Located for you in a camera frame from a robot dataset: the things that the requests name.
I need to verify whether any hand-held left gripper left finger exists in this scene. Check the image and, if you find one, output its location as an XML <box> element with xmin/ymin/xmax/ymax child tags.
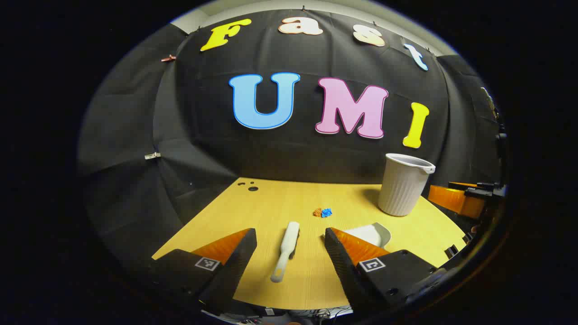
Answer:
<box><xmin>151</xmin><ymin>228</ymin><xmax>258</xmax><ymax>316</ymax></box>

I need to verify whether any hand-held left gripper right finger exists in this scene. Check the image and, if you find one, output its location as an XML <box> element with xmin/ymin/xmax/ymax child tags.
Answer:
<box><xmin>324</xmin><ymin>227</ymin><xmax>447</xmax><ymax>316</ymax></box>

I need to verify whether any white dustpan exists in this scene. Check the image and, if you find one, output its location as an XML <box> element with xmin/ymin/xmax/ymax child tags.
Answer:
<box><xmin>341</xmin><ymin>222</ymin><xmax>392</xmax><ymax>249</ymax></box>

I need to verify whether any white ribbed garbage bin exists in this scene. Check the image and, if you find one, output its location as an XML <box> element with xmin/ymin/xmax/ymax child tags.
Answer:
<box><xmin>378</xmin><ymin>153</ymin><xmax>436</xmax><ymax>217</ymax></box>

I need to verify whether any small white broom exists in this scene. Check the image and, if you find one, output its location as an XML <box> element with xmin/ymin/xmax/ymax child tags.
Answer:
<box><xmin>270</xmin><ymin>221</ymin><xmax>300</xmax><ymax>283</ymax></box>

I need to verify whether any wooden desktop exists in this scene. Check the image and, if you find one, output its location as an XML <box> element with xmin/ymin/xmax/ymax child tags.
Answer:
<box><xmin>151</xmin><ymin>177</ymin><xmax>468</xmax><ymax>311</ymax></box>

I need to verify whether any black backdrop cloth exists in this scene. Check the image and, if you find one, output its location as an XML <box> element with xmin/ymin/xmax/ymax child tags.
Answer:
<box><xmin>77</xmin><ymin>9</ymin><xmax>504</xmax><ymax>289</ymax></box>

